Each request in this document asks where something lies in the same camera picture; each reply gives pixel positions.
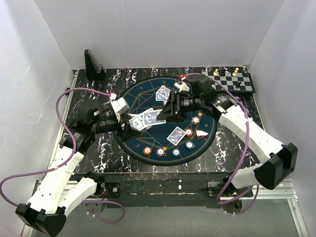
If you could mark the black card holder stand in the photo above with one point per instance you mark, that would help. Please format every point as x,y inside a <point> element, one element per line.
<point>94,70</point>

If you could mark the dealt face-down playing card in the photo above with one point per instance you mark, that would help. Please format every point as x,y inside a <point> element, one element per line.
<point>133,116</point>

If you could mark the blue white poker chip stack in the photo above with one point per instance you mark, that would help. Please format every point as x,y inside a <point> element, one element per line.
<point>160,152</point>

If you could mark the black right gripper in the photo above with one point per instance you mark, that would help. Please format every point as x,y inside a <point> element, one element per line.
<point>169,110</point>

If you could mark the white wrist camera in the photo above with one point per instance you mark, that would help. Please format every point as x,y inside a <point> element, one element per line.
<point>182,87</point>
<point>120,106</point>

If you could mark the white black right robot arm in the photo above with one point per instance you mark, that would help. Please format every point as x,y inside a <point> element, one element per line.
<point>276,159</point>

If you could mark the green chips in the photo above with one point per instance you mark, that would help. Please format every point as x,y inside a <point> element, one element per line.
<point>189,145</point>

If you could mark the green poker chip stack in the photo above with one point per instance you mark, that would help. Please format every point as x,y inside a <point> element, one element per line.
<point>175,152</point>

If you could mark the blue playing card box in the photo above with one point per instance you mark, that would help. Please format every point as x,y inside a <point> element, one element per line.
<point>137,123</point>

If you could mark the deck of playing cards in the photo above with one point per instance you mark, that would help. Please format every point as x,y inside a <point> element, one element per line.
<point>150,117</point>

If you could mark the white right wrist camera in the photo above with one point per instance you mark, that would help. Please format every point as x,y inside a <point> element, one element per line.
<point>182,87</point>

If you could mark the orange poker chip stack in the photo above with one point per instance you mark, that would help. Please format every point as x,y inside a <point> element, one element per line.
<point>147,151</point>

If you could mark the black white chess board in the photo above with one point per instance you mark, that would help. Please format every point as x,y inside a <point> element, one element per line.
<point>229,82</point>

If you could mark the blue white chips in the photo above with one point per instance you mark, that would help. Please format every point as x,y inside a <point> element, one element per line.
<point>195,120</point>

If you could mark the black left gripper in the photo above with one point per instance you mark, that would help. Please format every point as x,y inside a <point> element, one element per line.
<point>127,132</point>

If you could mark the round blue poker mat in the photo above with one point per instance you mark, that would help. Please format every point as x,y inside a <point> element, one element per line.
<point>152,145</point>

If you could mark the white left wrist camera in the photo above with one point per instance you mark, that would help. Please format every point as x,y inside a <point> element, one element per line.
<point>120,106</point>

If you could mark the white chess piece right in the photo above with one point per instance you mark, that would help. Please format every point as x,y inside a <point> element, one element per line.
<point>235,73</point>

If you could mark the white chess piece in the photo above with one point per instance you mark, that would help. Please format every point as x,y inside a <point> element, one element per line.
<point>235,73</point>
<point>216,73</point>

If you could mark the orange chips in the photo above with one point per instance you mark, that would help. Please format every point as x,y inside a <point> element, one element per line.
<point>189,132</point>

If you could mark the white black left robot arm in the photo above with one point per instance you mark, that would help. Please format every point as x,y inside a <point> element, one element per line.
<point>48,208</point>

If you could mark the black chess piece back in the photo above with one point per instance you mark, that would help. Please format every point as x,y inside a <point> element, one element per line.
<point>222,71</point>

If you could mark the white chess piece left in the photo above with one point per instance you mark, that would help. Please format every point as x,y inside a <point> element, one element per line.
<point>216,73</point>

